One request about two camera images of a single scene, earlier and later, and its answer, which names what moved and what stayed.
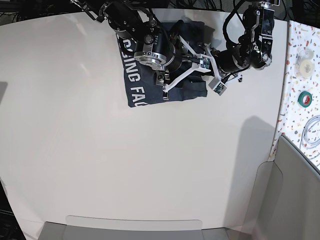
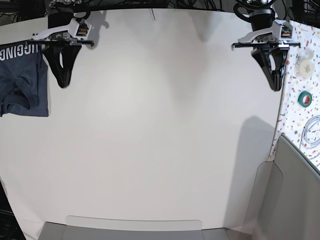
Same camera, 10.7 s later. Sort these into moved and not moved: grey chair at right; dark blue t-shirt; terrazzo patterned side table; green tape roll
Moved: dark blue t-shirt
Not moved: grey chair at right; terrazzo patterned side table; green tape roll
